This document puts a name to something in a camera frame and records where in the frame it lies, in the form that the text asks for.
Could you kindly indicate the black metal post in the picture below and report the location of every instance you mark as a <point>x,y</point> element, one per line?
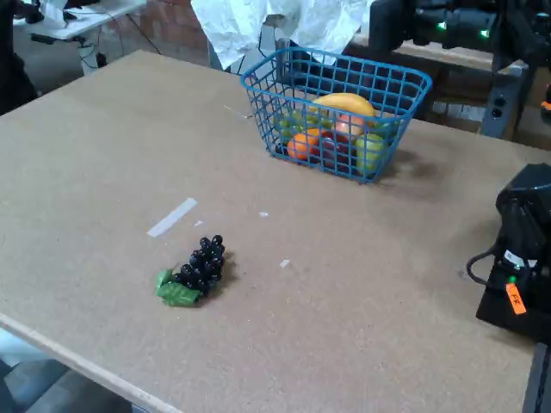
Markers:
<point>540,383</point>

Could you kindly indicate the black chair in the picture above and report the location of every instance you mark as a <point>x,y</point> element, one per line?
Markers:
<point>13,77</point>

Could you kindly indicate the orange toy mango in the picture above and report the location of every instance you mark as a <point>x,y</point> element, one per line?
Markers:
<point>301,146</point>

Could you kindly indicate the thin white tape strip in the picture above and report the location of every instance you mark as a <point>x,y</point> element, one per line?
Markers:
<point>239,112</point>

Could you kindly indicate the white crumpled sheet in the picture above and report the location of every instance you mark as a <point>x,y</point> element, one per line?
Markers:
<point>232,26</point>

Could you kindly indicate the pink toy peach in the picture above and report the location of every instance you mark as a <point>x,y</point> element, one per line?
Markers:
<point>349,127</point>

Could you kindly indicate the orange label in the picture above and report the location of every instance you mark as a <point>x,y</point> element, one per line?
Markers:
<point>516,299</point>

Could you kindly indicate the white background table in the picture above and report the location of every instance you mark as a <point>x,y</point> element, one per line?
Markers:
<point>86,19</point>

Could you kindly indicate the green toy grapes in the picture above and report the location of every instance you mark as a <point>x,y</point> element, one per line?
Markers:
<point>297,120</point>

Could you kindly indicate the black toy grapes with leaf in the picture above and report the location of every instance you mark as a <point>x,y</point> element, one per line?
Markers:
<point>202,262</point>

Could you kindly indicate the dark red toy pomegranate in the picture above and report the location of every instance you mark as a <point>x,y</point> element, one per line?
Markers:
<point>338,150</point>

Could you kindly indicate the long white tape strip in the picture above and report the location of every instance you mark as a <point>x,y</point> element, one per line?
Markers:
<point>172,217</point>

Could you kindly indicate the green toy fruit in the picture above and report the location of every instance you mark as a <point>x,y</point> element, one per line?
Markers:
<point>369,150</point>

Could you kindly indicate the yellow toy banana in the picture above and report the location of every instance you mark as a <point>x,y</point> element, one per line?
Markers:
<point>344,103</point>

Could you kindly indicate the white crumpled paper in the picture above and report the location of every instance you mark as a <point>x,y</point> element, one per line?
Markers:
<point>53,15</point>

